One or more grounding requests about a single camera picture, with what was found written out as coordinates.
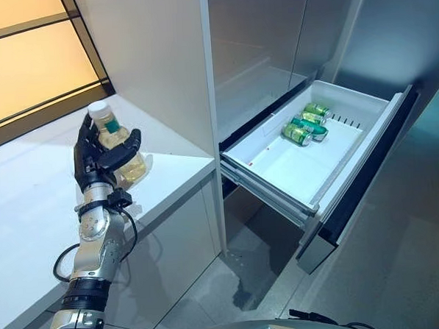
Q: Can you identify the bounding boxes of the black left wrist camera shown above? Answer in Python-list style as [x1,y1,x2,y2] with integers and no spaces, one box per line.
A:
[107,189,133,208]

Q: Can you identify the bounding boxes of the black cable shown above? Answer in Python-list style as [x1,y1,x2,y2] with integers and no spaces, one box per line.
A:
[288,303,367,329]
[50,202,140,283]

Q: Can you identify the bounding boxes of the white kitchen counter cabinet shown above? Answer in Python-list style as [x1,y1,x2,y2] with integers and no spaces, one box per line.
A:
[0,88,229,329]

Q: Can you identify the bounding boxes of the amber glowing window panel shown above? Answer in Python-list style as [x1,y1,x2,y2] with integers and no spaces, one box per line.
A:
[0,0,113,135]

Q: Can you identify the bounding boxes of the teal drink can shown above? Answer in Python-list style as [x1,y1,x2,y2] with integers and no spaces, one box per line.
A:
[289,115,329,143]

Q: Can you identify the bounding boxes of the white fridge drawer steel front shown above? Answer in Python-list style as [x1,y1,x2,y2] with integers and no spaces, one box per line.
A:
[215,73,429,280]

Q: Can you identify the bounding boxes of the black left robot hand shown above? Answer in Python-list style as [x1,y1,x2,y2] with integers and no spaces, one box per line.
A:
[71,111,145,195]

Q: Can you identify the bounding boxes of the stainless steel fridge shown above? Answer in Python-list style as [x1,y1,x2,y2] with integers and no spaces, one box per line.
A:
[207,0,439,283]

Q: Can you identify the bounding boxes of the yellow-green drink can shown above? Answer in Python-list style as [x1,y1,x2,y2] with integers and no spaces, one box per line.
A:
[299,101,332,127]
[280,121,313,148]

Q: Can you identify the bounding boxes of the clear yellow tea bottle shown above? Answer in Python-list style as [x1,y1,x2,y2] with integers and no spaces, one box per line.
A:
[87,100,151,190]

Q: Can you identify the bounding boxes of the tall white side panel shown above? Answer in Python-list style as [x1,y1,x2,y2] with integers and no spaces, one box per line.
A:
[71,0,227,261]

